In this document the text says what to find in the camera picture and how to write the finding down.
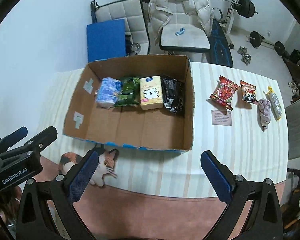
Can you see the blue wrapper on chair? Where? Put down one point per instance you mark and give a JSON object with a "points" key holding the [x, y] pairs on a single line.
{"points": [[180, 32]]}

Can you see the orange panda snack packet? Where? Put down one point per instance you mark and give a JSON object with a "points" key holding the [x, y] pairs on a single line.
{"points": [[248, 92]]}

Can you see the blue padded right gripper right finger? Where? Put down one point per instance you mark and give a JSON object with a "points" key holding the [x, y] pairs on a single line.
{"points": [[264, 219]]}

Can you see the chrome dumbbell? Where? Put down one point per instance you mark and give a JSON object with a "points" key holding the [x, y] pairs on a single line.
{"points": [[246, 58]]}

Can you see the blue folded mat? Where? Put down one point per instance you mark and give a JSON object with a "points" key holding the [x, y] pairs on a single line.
{"points": [[106, 40]]}

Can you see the black weight bench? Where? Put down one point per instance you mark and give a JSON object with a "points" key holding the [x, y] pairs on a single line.
{"points": [[219, 52]]}

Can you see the white quilted chair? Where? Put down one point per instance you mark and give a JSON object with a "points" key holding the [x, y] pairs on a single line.
{"points": [[131, 11]]}

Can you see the red snack packet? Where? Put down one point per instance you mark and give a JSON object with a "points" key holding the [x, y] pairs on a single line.
{"points": [[224, 92]]}

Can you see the mauve cloth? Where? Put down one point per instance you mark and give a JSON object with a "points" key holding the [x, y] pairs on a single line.
{"points": [[264, 109]]}

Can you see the white padded chair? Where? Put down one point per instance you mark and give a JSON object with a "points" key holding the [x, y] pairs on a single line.
{"points": [[195, 38]]}

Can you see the blue tissue pack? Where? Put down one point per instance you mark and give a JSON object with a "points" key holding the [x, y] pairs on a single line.
{"points": [[108, 92]]}

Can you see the black foil packet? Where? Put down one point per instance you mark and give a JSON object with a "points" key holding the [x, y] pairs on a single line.
{"points": [[173, 95]]}

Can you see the green snack packet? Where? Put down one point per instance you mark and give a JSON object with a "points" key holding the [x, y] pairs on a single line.
{"points": [[130, 92]]}

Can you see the striped pink tablecloth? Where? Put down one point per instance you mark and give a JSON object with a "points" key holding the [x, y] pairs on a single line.
{"points": [[165, 194]]}

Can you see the grey office chair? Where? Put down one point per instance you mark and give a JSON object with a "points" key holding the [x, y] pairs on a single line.
{"points": [[293, 123]]}

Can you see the white puffer jacket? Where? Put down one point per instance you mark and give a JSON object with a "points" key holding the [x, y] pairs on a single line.
{"points": [[196, 12]]}

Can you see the open cardboard box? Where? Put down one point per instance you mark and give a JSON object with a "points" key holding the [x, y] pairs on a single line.
{"points": [[130, 126]]}

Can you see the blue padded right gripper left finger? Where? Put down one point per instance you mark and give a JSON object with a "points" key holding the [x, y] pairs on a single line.
{"points": [[35, 220]]}

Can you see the yellow tissue pack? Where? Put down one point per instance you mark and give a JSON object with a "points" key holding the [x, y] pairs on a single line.
{"points": [[151, 93]]}

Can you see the barbell on floor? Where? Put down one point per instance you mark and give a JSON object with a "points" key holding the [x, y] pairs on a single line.
{"points": [[256, 40]]}

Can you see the yellow silver scrub sponge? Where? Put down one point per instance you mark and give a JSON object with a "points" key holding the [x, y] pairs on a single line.
{"points": [[275, 104]]}

